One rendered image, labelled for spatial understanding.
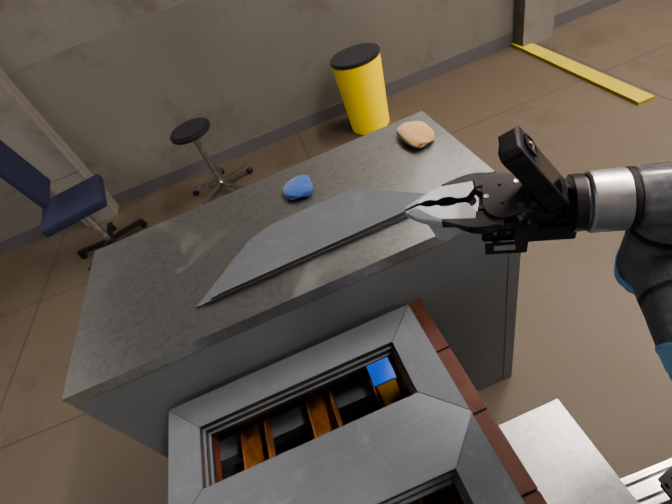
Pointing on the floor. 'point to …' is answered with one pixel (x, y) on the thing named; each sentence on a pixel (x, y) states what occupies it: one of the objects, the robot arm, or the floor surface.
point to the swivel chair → (40, 189)
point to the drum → (362, 86)
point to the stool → (193, 130)
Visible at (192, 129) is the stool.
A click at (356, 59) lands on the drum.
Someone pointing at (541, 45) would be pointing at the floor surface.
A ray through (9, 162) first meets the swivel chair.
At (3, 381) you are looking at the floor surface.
